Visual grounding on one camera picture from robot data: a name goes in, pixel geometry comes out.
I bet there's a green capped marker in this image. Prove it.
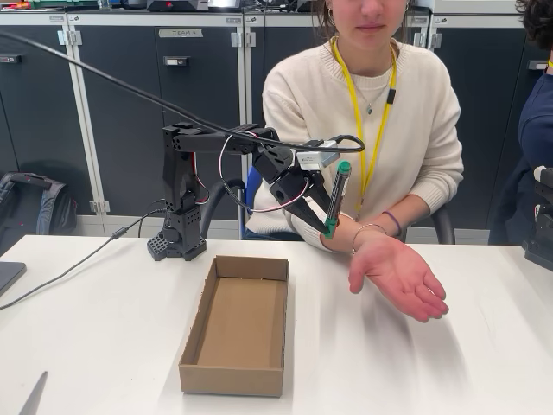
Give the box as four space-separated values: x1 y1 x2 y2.
319 160 352 239

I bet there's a person's right forearm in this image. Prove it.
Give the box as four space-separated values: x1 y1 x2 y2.
297 207 390 256

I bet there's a person's left forearm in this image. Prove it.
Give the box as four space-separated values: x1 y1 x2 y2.
384 172 463 237

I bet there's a person in cream sweater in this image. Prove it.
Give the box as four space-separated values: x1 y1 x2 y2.
241 0 466 256

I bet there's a person in navy top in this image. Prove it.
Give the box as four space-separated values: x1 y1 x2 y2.
487 0 553 246

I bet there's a person's left hand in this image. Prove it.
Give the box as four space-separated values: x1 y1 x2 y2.
356 212 392 235

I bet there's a person's right hand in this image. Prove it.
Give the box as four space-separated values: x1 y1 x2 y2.
347 236 450 324

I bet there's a purple wrist band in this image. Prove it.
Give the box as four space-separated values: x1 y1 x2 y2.
381 210 404 238

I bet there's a blue office chair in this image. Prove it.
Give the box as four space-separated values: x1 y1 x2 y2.
200 163 455 246

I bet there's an open brown cardboard box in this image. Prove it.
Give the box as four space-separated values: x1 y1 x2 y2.
178 254 289 399

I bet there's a grey tape team label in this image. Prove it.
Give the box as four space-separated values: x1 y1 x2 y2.
157 29 204 39

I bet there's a black device with white part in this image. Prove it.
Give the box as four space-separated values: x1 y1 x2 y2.
522 164 553 272

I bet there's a black backpack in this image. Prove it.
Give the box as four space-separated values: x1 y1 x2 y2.
0 171 79 257

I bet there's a green flat case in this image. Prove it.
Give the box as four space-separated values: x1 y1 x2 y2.
29 0 99 10

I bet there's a dark laptop corner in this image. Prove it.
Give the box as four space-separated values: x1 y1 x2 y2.
0 261 28 297

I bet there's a grey metal edge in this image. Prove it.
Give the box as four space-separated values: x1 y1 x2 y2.
19 370 49 415

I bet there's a white gripper camera box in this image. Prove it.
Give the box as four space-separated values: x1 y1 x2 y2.
296 138 340 170

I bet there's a yellow lanyard with black clip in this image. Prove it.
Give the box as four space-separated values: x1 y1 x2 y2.
330 35 398 220

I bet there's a thick black USB cable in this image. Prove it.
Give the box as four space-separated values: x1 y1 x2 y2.
0 30 366 153

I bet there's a red white servo wire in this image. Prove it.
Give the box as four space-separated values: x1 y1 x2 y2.
218 129 310 214

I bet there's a thin necklace with teal pendant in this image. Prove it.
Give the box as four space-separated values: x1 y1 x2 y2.
352 80 390 116

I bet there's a thin grey base cable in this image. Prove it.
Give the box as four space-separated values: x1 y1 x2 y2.
0 209 168 310

